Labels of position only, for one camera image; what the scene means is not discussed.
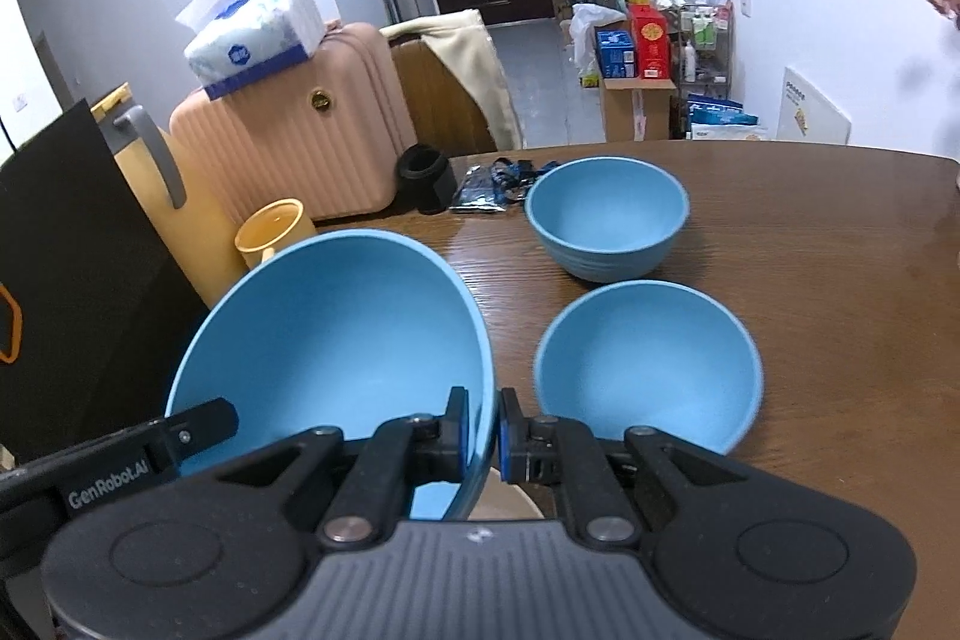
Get cream plate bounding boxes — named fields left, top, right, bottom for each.
left=469, top=468, right=544, bottom=521

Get blue bowl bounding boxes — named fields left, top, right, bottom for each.
left=524, top=156, right=690, bottom=284
left=534, top=280, right=765, bottom=453
left=167, top=229, right=496, bottom=520

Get black paper shopping bag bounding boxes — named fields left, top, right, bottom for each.
left=0, top=103, right=208, bottom=463

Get yellow mug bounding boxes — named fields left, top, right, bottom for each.
left=235, top=198, right=316, bottom=269

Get black cylinder cup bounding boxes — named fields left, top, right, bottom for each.
left=395, top=143, right=457, bottom=214

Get brown cardboard box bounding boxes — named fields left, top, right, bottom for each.
left=601, top=78, right=677, bottom=143

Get pink suitcase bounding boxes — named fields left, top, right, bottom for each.
left=169, top=23, right=416, bottom=223

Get wooden chair with cloth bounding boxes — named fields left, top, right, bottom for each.
left=381, top=10, right=524, bottom=158

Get blue carton box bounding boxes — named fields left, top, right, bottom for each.
left=596, top=29, right=638, bottom=80

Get red gift box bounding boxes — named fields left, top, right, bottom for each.
left=628, top=3, right=670, bottom=80

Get white plastic bag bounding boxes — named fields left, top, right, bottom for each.
left=568, top=2, right=626, bottom=88

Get tissue pack on suitcase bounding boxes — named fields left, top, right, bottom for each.
left=176, top=0, right=327, bottom=101

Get blue lanyard keys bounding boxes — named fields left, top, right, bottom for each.
left=449, top=158, right=558, bottom=214

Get yellow kettle grey handle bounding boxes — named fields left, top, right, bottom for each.
left=91, top=83, right=247, bottom=307

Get white board leaning wall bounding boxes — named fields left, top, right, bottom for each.
left=775, top=67, right=851, bottom=146

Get wire storage rack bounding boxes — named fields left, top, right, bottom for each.
left=674, top=2, right=734, bottom=99

